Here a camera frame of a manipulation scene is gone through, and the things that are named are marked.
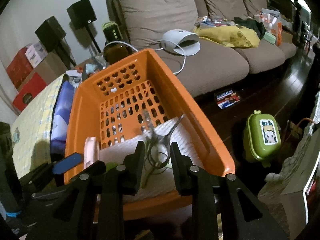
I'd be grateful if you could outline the green paw print case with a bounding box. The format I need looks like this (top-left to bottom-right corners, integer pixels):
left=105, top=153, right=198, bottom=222
left=105, top=162, right=118, bottom=173

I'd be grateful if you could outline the pink clothes clip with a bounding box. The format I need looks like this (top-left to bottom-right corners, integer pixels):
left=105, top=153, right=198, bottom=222
left=84, top=137, right=100, bottom=169

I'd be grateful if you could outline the light green clothes clip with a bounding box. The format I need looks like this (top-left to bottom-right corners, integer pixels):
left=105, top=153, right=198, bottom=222
left=141, top=163, right=159, bottom=189

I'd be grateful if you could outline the white foam mesh sheet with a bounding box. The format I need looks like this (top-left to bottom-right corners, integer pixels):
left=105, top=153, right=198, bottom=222
left=99, top=117, right=203, bottom=203

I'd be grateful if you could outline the grey clothes clip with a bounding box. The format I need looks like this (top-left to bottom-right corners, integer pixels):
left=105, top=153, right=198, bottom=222
left=143, top=111, right=184, bottom=175

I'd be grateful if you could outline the yellow checked tablecloth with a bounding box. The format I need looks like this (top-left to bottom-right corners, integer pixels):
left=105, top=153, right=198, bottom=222
left=10, top=74, right=67, bottom=178

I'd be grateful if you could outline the purple plastic package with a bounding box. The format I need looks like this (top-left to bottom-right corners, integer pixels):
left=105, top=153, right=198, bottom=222
left=50, top=81, right=75, bottom=154

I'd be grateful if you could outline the blue clothes clip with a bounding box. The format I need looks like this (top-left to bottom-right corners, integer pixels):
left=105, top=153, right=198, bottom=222
left=11, top=127, right=20, bottom=144

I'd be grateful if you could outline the orange plastic basket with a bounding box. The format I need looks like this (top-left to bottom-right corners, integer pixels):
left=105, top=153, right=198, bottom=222
left=63, top=48, right=236, bottom=222

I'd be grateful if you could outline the red collection gift box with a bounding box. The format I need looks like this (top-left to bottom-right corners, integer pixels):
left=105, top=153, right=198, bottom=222
left=12, top=73, right=47, bottom=111

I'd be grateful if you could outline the green frog container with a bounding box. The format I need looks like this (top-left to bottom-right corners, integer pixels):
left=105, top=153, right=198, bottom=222
left=244, top=110, right=281, bottom=162

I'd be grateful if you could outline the brown cardboard box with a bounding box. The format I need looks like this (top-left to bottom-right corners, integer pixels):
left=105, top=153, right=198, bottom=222
left=17, top=52, right=67, bottom=92

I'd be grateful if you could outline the red gift box upper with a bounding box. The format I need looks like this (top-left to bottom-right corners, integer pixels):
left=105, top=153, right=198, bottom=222
left=6, top=47, right=33, bottom=88

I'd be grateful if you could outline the small pink white box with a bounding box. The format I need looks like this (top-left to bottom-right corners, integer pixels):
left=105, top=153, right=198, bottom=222
left=25, top=42, right=48, bottom=68

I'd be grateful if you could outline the red blue box under sofa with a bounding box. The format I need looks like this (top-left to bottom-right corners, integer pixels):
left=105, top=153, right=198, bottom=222
left=215, top=89, right=241, bottom=109

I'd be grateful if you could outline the left black speaker on stand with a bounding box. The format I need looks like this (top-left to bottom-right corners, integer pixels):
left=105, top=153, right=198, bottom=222
left=35, top=16, right=76, bottom=69

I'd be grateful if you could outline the black speaker on stand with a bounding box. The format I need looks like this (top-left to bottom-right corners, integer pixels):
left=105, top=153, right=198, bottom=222
left=67, top=0, right=101, bottom=53
left=35, top=16, right=76, bottom=69

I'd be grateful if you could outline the green black power station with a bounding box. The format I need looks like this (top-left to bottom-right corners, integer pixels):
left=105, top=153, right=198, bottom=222
left=102, top=21, right=123, bottom=43

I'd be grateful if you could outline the right black speaker on stand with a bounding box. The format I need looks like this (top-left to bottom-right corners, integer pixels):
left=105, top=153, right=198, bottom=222
left=67, top=0, right=101, bottom=53

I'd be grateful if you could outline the white nail lamp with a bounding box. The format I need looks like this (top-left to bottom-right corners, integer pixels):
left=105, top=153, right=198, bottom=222
left=160, top=29, right=201, bottom=56

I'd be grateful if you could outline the brown sofa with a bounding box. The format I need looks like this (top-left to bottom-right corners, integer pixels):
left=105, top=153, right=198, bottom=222
left=106, top=0, right=297, bottom=97

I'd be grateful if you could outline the large beige cushion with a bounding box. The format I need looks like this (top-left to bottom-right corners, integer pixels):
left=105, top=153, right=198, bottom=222
left=118, top=0, right=198, bottom=49

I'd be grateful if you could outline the yellow cloth on sofa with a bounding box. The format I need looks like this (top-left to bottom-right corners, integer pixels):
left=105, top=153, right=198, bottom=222
left=194, top=25, right=260, bottom=48

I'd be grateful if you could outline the middle beige cushion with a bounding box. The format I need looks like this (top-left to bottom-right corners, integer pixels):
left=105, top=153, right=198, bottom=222
left=204, top=0, right=248, bottom=20

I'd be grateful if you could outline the far beige cushion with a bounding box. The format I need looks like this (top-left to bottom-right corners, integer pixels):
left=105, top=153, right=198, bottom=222
left=243, top=0, right=267, bottom=18

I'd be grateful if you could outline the white cable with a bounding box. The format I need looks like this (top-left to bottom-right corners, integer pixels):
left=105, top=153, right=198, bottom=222
left=102, top=39, right=187, bottom=75

